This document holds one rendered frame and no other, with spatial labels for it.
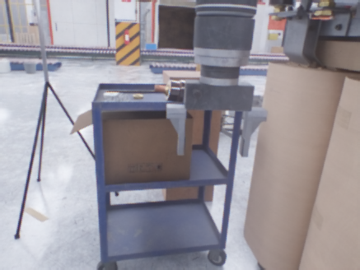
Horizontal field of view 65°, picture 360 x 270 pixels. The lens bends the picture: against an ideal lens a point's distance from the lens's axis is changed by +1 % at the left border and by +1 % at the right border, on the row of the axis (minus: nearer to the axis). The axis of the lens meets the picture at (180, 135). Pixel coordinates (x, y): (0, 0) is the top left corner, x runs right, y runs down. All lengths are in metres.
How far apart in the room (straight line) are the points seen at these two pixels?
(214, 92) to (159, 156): 0.78
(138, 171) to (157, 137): 0.19
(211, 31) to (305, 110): 0.64
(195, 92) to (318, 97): 0.62
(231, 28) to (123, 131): 0.82
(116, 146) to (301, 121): 0.74
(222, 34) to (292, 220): 0.89
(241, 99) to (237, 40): 0.11
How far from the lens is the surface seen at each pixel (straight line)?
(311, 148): 1.10
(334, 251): 0.98
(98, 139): 1.17
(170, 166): 1.31
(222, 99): 0.54
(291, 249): 1.31
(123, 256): 1.49
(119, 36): 10.79
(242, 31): 0.51
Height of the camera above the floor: 1.17
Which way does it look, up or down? 20 degrees down
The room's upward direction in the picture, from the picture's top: 3 degrees clockwise
